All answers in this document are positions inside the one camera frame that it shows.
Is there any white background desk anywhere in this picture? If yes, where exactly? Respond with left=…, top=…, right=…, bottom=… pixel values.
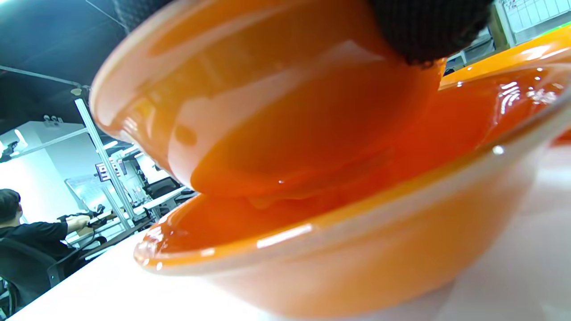
left=132, top=186, right=190, bottom=217

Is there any small monitor screen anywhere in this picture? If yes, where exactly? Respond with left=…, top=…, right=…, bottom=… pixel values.
left=95, top=160, right=128, bottom=182

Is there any orange glossy bowl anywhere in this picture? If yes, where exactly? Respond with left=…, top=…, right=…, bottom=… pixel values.
left=89, top=0, right=447, bottom=209
left=134, top=25, right=571, bottom=320

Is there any aluminium frame post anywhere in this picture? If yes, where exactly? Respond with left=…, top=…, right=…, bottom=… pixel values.
left=74, top=98, right=136, bottom=230

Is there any black office chair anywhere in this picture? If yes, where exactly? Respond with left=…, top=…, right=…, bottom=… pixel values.
left=0, top=239, right=67, bottom=318

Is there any person's left hand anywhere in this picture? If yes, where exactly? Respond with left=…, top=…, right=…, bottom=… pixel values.
left=112, top=0, right=494, bottom=66

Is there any white grid board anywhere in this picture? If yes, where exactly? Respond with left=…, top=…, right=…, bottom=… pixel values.
left=497, top=0, right=571, bottom=45

